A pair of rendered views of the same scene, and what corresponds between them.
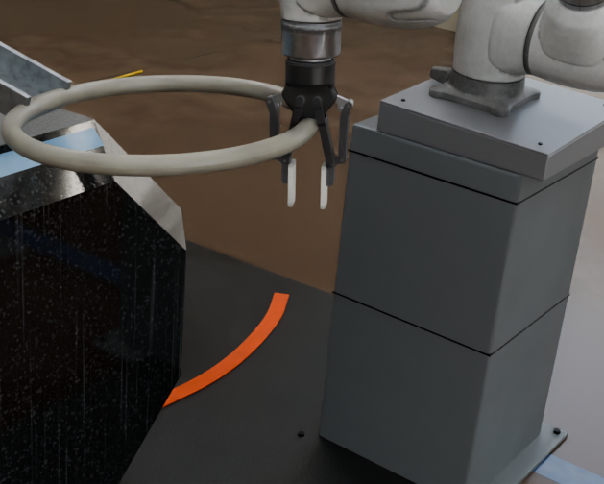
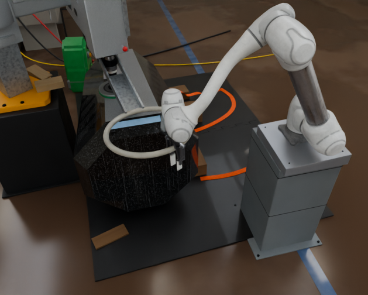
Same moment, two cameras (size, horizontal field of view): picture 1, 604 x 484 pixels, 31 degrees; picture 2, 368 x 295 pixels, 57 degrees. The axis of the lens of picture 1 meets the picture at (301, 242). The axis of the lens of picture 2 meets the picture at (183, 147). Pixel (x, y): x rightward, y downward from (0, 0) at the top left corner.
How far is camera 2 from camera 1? 1.27 m
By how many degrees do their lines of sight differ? 39
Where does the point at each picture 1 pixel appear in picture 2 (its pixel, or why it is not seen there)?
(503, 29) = (295, 117)
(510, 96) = (300, 138)
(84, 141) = (154, 119)
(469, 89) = (286, 131)
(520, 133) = (289, 155)
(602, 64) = (316, 145)
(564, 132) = (306, 160)
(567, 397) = (337, 230)
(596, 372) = (360, 226)
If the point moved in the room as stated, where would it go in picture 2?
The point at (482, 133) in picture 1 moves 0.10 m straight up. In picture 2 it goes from (274, 151) to (277, 137)
